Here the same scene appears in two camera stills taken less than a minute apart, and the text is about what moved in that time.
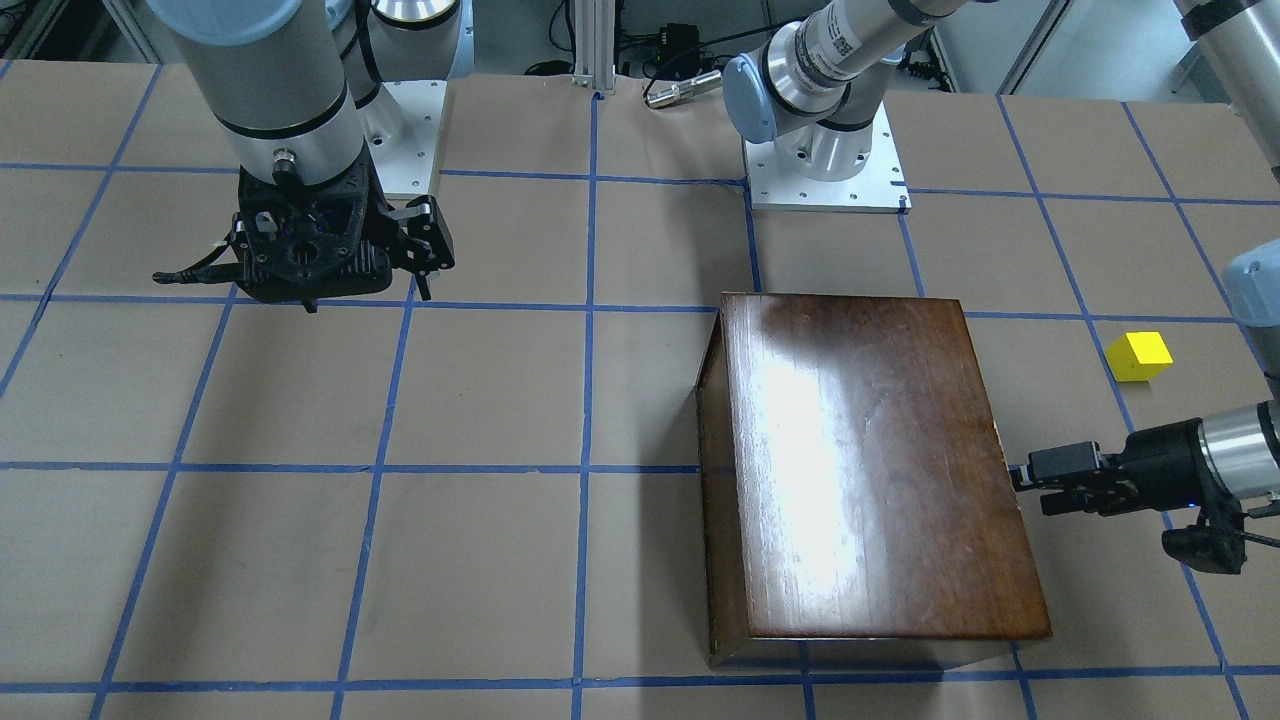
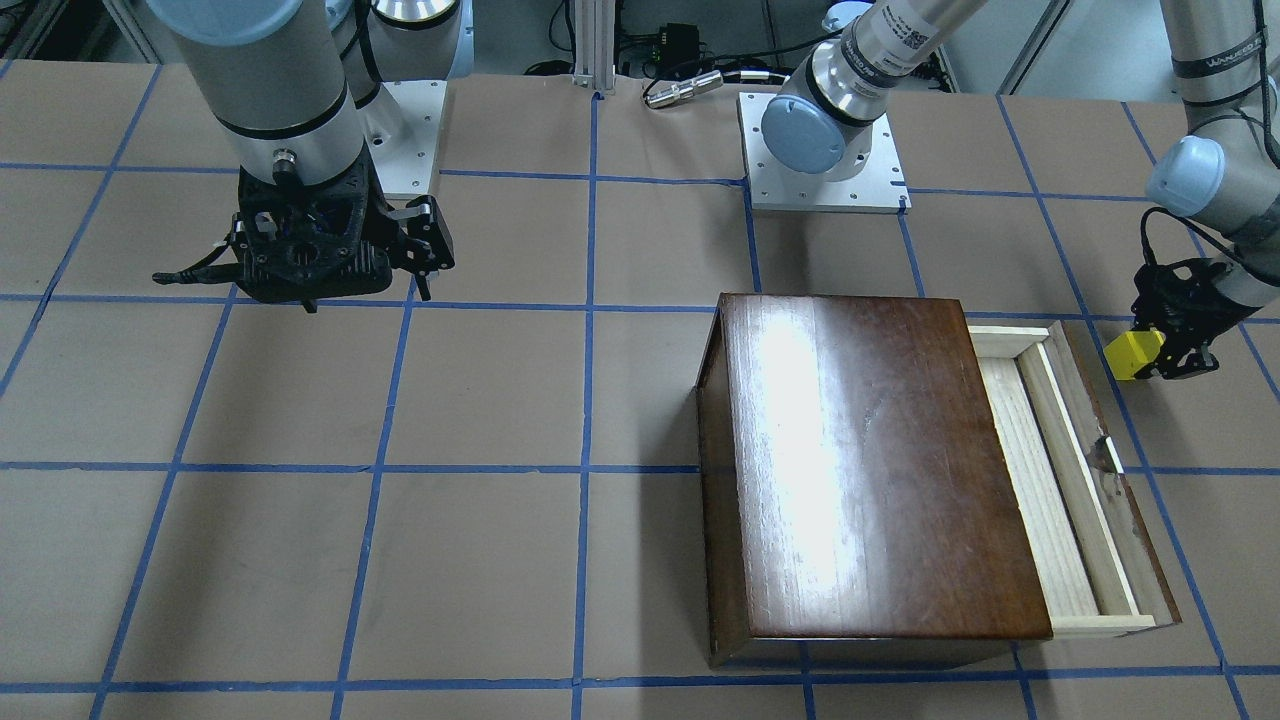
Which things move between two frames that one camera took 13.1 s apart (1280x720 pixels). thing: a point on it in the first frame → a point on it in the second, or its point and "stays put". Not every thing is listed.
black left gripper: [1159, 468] → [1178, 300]
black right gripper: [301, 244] stays put
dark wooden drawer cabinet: [859, 510] stays put
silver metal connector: [682, 89] stays put
